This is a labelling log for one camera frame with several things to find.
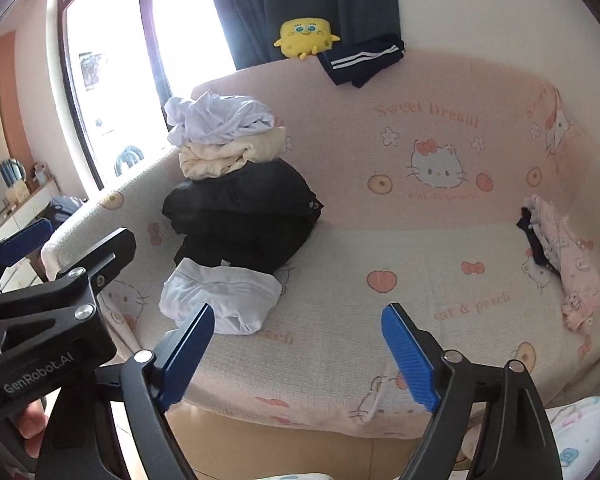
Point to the yellow plush toy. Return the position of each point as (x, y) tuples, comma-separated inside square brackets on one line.
[(303, 37)]

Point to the white shirt navy trim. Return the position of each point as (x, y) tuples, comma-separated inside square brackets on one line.
[(240, 298)]

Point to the white cream clothes heap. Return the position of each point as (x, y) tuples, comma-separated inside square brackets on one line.
[(215, 120)]

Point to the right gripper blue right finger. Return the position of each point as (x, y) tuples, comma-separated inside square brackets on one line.
[(447, 384)]

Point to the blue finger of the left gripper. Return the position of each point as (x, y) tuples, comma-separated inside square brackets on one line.
[(85, 259), (22, 243)]

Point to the pink cream Hello Kitty blanket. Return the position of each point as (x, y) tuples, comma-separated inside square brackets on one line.
[(422, 174)]

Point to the person's left hand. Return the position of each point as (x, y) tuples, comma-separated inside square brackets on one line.
[(31, 423)]

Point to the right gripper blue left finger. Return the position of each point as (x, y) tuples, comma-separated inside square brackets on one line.
[(154, 380)]

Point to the black window frame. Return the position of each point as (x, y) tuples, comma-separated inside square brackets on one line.
[(111, 90)]

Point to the pink cartoon print pajama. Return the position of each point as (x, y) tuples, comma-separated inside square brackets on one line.
[(569, 257)]

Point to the navy garment under pajama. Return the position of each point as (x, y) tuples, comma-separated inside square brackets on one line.
[(536, 250)]

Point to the white sideboard cabinet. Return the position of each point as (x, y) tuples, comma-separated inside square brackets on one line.
[(29, 270)]

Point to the navy white-striped folded garment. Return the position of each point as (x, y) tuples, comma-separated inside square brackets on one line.
[(356, 64)]

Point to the cream folded garment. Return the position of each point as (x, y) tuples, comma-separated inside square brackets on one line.
[(200, 161)]

